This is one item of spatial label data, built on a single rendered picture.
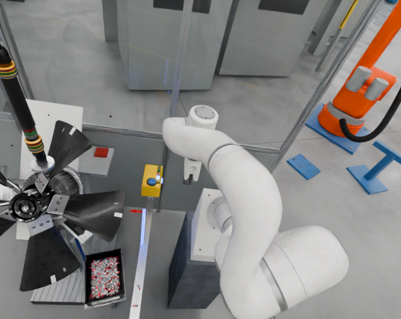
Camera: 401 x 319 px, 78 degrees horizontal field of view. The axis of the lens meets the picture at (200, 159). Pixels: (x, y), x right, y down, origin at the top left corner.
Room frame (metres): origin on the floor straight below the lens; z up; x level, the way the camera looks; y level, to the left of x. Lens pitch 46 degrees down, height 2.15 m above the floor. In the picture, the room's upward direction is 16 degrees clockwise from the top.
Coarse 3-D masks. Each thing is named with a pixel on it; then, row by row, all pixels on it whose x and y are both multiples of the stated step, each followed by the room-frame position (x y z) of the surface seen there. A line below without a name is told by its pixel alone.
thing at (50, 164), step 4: (48, 156) 0.50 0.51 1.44; (32, 160) 0.47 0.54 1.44; (48, 160) 0.49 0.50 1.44; (52, 160) 0.49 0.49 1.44; (32, 164) 0.45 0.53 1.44; (36, 164) 0.46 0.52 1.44; (48, 164) 0.47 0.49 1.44; (52, 164) 0.47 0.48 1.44; (32, 168) 0.44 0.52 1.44; (36, 168) 0.44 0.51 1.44; (40, 168) 0.44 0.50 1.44; (44, 168) 0.45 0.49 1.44; (48, 168) 0.45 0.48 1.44; (52, 168) 0.46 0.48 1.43; (40, 172) 0.44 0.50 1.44; (44, 172) 0.44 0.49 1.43
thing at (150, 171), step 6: (144, 168) 0.87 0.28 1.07; (150, 168) 0.88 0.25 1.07; (156, 168) 0.89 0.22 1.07; (162, 168) 0.91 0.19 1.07; (144, 174) 0.83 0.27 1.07; (150, 174) 0.84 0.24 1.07; (144, 180) 0.79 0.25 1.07; (156, 180) 0.81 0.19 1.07; (144, 186) 0.75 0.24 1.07; (150, 186) 0.76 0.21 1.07; (156, 186) 0.78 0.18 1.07; (144, 192) 0.75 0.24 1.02; (150, 192) 0.76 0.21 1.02; (156, 192) 0.77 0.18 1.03
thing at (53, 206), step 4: (56, 196) 0.50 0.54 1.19; (60, 196) 0.50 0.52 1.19; (64, 196) 0.51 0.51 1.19; (68, 196) 0.51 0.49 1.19; (52, 200) 0.47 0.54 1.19; (56, 200) 0.48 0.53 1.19; (60, 200) 0.49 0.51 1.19; (64, 200) 0.49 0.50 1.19; (52, 204) 0.46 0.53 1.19; (56, 204) 0.46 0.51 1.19; (60, 204) 0.47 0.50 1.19; (64, 204) 0.47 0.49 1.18; (48, 208) 0.44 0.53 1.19; (52, 208) 0.44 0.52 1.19; (56, 208) 0.45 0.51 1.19; (60, 208) 0.45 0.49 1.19; (64, 208) 0.46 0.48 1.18; (48, 212) 0.42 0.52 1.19; (52, 212) 0.43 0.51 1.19; (56, 212) 0.43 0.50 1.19; (60, 212) 0.44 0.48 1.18
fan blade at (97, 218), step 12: (108, 192) 0.59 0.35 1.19; (120, 192) 0.60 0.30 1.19; (72, 204) 0.48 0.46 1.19; (84, 204) 0.50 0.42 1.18; (96, 204) 0.52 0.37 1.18; (108, 204) 0.53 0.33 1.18; (120, 204) 0.55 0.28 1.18; (72, 216) 0.44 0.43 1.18; (84, 216) 0.45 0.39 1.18; (96, 216) 0.47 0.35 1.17; (108, 216) 0.49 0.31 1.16; (84, 228) 0.41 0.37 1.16; (96, 228) 0.43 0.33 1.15; (108, 228) 0.45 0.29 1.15; (108, 240) 0.41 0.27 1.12
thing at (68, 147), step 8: (56, 128) 0.69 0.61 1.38; (56, 136) 0.66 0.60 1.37; (64, 136) 0.65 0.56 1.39; (72, 136) 0.65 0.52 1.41; (80, 136) 0.65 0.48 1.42; (56, 144) 0.63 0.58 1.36; (64, 144) 0.62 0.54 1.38; (72, 144) 0.62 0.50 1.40; (80, 144) 0.62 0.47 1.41; (88, 144) 0.63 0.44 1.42; (48, 152) 0.62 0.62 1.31; (56, 152) 0.60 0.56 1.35; (64, 152) 0.60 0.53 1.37; (72, 152) 0.60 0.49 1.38; (80, 152) 0.60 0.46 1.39; (56, 160) 0.57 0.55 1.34; (64, 160) 0.57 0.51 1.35; (72, 160) 0.57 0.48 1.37; (56, 168) 0.54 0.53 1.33
